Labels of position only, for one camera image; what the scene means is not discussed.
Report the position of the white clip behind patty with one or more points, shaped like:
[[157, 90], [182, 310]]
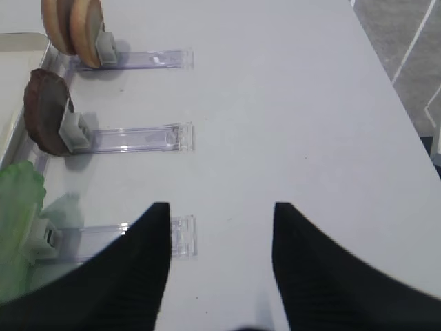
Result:
[[74, 130]]

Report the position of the brown meat patty in rack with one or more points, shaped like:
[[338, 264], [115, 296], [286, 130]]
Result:
[[44, 100]]

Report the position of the white rectangular serving tray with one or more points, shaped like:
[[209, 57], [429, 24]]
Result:
[[20, 54]]

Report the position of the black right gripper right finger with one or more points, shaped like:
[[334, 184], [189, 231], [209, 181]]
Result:
[[325, 287]]

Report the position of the white clip behind lettuce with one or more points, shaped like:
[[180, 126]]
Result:
[[42, 239]]

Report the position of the white clip behind buns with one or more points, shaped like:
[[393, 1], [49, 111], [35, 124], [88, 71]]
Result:
[[106, 49]]

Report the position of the clear acrylic rack right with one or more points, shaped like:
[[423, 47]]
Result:
[[78, 244]]

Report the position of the plain bun slice in rack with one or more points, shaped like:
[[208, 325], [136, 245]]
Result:
[[86, 18]]

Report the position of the sesame top bun in rack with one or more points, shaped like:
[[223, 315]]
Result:
[[55, 16]]

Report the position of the green lettuce leaf in rack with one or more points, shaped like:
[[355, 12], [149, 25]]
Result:
[[22, 195]]

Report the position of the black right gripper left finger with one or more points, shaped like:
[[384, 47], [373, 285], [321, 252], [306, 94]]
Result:
[[120, 288]]

